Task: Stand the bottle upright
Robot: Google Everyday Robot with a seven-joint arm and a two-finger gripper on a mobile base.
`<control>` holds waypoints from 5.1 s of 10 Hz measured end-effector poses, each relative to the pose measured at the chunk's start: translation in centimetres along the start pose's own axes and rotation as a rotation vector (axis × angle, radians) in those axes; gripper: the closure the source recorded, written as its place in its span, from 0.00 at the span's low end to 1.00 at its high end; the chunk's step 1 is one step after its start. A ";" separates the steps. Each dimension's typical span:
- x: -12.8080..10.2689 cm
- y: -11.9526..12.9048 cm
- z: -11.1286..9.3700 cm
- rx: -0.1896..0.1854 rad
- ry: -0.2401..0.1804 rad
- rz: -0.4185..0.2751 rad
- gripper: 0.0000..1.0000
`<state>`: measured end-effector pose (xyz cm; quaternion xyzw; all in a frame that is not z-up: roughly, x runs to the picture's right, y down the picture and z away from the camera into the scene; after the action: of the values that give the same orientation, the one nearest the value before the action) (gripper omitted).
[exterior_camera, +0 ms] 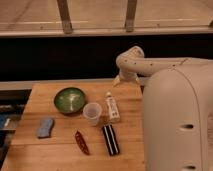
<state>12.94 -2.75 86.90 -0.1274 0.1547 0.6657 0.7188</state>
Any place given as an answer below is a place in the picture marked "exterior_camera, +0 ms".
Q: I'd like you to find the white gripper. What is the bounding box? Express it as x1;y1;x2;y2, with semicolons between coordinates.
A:
113;69;141;87

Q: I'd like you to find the white bottle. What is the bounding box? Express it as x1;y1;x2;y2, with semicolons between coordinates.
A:
106;92;120;123

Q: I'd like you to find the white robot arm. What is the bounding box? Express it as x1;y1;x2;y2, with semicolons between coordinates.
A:
114;46;213;171

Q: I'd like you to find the clear plastic cup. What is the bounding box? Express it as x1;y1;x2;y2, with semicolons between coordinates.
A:
83;103;102;126

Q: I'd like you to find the green bowl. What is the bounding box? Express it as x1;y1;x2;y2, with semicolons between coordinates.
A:
54;87;86;114

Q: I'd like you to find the black white striped box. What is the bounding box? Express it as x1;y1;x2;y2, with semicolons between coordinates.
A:
102;125;120;156

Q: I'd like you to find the red chili pepper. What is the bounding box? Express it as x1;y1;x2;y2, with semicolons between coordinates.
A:
75;131;90;155

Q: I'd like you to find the blue sponge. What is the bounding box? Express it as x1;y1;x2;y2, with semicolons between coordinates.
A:
37;117;54;138

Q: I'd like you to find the right metal post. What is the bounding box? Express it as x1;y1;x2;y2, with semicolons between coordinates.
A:
124;0;137;32

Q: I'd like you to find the metal post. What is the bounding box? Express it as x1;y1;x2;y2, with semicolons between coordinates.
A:
124;0;137;32
57;0;73;34

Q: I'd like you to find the left metal post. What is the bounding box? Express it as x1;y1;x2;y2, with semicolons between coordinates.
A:
57;0;73;34

